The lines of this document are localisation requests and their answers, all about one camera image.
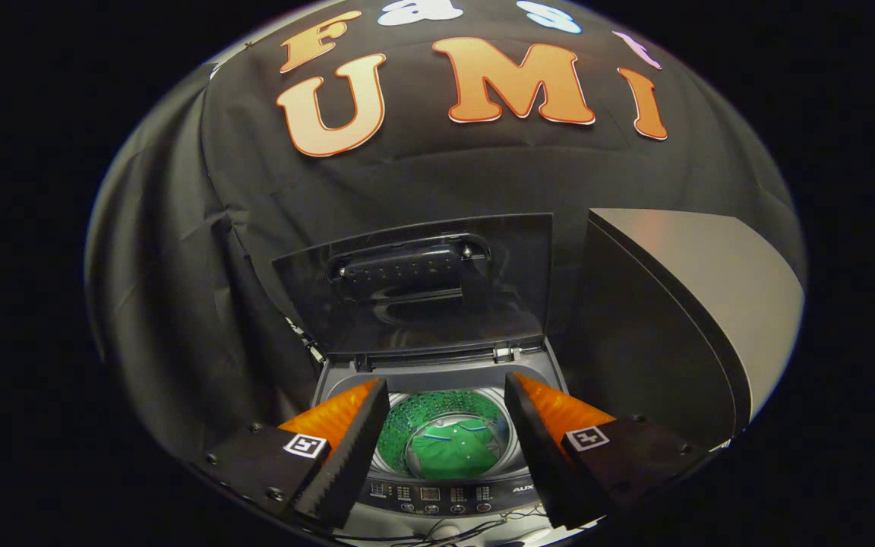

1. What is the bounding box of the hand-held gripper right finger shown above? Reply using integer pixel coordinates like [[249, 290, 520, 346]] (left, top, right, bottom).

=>
[[504, 372, 713, 530]]

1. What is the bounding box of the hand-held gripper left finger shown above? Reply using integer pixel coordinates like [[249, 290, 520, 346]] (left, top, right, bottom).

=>
[[193, 378, 393, 530]]

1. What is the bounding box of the green polo shirt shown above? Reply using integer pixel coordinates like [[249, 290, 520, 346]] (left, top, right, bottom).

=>
[[406, 418, 504, 481]]

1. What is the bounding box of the grey cabinet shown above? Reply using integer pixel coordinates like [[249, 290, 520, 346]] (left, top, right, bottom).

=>
[[570, 207, 808, 451]]

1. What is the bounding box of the black backdrop cloth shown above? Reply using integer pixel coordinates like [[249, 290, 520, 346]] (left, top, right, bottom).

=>
[[84, 0, 807, 464]]

